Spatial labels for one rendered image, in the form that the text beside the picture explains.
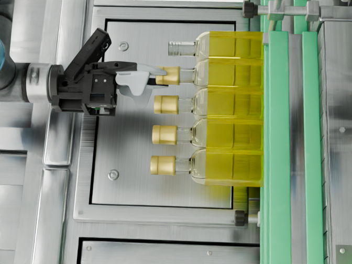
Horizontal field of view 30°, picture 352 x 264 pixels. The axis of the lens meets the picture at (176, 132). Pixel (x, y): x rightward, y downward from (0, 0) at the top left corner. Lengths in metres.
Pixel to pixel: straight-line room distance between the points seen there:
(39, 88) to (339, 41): 0.53
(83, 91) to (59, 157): 0.19
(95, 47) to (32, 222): 0.37
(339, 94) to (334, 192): 0.16
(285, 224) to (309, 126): 0.16
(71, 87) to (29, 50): 0.28
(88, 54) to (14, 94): 0.15
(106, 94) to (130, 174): 0.19
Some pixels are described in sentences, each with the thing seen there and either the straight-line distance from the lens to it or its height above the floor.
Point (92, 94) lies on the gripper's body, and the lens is 1.21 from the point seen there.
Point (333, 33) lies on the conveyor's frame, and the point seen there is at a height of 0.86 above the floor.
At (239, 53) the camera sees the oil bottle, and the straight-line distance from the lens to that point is 1.22.
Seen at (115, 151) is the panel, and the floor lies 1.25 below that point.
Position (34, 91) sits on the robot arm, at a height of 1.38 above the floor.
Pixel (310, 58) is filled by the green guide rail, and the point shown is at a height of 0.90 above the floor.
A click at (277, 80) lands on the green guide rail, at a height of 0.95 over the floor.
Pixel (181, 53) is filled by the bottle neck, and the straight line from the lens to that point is 1.25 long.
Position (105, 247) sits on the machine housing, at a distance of 1.31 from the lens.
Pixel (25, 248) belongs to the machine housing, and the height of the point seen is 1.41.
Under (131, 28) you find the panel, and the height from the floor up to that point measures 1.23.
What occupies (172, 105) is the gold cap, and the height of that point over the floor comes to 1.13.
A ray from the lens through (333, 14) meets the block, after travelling 1.13.
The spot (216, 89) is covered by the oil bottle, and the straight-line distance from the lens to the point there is 1.19.
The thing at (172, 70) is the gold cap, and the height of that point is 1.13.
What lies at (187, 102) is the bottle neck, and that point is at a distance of 1.19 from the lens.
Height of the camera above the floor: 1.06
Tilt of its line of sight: 3 degrees up
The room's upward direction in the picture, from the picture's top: 88 degrees counter-clockwise
